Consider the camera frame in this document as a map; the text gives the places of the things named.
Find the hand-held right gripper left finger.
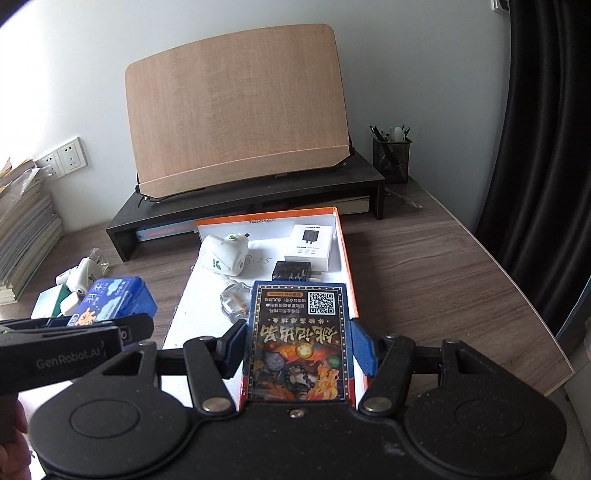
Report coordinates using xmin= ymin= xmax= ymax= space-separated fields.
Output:
xmin=95 ymin=318 xmax=247 ymax=415

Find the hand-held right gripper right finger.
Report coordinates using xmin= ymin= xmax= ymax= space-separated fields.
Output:
xmin=349 ymin=318 xmax=504 ymax=415

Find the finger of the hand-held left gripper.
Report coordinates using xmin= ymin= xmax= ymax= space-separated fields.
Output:
xmin=41 ymin=313 xmax=155 ymax=347

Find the blue printed box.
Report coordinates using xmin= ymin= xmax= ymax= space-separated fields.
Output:
xmin=67 ymin=275 xmax=158 ymax=328

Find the clear liquid bottle white cap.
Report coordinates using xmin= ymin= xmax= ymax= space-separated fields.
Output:
xmin=221 ymin=275 xmax=252 ymax=320

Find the orange and white cardboard box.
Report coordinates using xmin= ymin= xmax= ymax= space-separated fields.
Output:
xmin=161 ymin=206 xmax=368 ymax=411

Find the colourful card box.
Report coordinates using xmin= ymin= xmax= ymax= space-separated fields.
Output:
xmin=241 ymin=281 xmax=357 ymax=407

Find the white heater with green button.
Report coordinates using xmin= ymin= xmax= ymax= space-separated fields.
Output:
xmin=199 ymin=233 xmax=252 ymax=276

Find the black charger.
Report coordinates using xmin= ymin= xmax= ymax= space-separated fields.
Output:
xmin=271 ymin=261 xmax=324 ymax=283

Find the white charger box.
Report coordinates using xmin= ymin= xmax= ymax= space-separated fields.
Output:
xmin=283 ymin=224 xmax=335 ymax=273

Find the person's left hand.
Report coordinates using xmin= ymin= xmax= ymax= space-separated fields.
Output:
xmin=0 ymin=399 xmax=31 ymax=469

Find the white charger cube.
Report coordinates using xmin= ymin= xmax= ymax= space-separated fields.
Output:
xmin=59 ymin=291 xmax=88 ymax=317

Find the green and white box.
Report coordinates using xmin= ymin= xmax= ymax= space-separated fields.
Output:
xmin=31 ymin=285 xmax=70 ymax=319

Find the white plug-in heater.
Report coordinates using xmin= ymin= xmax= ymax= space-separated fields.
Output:
xmin=55 ymin=257 xmax=110 ymax=294

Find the stack of books and papers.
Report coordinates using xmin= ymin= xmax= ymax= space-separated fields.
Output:
xmin=0 ymin=157 xmax=63 ymax=305

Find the beige book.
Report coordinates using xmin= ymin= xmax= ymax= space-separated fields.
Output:
xmin=339 ymin=196 xmax=371 ymax=215

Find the black monitor riser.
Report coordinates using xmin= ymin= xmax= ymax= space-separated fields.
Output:
xmin=106 ymin=154 xmax=386 ymax=261

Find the black mesh pen holder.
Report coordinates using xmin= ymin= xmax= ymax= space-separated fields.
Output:
xmin=372 ymin=137 xmax=413 ymax=184

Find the bundle of pens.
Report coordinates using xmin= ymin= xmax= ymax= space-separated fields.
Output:
xmin=369 ymin=124 xmax=411 ymax=144

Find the wooden book stand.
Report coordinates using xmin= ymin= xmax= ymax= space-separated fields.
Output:
xmin=124 ymin=23 xmax=354 ymax=201

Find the clear cable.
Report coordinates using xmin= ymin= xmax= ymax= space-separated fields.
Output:
xmin=385 ymin=186 xmax=423 ymax=209

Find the white wall socket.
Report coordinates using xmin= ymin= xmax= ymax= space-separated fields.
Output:
xmin=36 ymin=151 xmax=63 ymax=182
xmin=58 ymin=137 xmax=88 ymax=175

